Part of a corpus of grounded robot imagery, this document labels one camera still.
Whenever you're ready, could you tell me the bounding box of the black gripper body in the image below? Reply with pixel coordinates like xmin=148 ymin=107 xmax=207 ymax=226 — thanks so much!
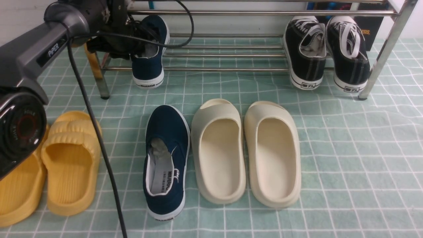
xmin=87 ymin=0 xmax=156 ymax=60

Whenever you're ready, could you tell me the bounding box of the navy slip-on shoe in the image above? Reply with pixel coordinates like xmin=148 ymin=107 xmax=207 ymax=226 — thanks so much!
xmin=131 ymin=15 xmax=170 ymax=89
xmin=143 ymin=104 xmax=190 ymax=220

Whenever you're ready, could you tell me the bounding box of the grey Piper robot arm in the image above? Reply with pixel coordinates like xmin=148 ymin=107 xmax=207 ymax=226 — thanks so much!
xmin=0 ymin=0 xmax=160 ymax=179

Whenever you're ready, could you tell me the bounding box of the chrome metal shoe rack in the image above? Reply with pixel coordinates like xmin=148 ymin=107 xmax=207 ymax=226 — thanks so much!
xmin=84 ymin=0 xmax=418 ymax=101

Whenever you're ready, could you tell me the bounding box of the black box behind rack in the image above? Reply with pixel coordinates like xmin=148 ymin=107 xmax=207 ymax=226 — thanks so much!
xmin=306 ymin=2 xmax=386 ymax=52

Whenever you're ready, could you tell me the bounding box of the right yellow rubber slipper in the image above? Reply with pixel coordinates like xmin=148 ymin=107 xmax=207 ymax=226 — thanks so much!
xmin=41 ymin=110 xmax=101 ymax=216

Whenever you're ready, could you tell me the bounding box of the yellow rubber slipper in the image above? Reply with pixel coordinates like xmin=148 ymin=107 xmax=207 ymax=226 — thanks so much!
xmin=41 ymin=110 xmax=101 ymax=216
xmin=0 ymin=125 xmax=50 ymax=227

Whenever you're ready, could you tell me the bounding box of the left cream foam slide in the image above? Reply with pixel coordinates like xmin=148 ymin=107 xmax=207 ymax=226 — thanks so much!
xmin=191 ymin=99 xmax=246 ymax=204

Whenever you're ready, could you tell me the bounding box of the cream foam slide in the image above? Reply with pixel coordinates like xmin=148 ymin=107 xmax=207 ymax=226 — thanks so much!
xmin=244 ymin=101 xmax=302 ymax=209
xmin=191 ymin=99 xmax=246 ymax=204

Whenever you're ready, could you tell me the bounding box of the right cream foam slide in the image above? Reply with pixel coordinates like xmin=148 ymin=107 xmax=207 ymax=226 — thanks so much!
xmin=244 ymin=101 xmax=302 ymax=209

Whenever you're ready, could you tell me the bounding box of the left yellow rubber slipper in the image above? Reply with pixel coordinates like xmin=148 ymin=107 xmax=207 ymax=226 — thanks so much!
xmin=0 ymin=125 xmax=50 ymax=227

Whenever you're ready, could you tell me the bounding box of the left black canvas sneaker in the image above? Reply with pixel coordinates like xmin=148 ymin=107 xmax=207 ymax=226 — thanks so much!
xmin=283 ymin=16 xmax=327 ymax=90

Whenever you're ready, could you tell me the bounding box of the black canvas sneaker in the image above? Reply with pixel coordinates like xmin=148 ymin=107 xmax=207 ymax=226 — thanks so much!
xmin=325 ymin=16 xmax=370 ymax=94
xmin=283 ymin=16 xmax=327 ymax=90

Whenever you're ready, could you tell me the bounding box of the right black canvas sneaker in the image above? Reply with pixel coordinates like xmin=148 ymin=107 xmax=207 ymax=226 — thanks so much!
xmin=325 ymin=16 xmax=370 ymax=94

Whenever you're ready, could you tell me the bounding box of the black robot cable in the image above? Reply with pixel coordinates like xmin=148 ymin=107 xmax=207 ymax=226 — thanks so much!
xmin=66 ymin=0 xmax=195 ymax=238

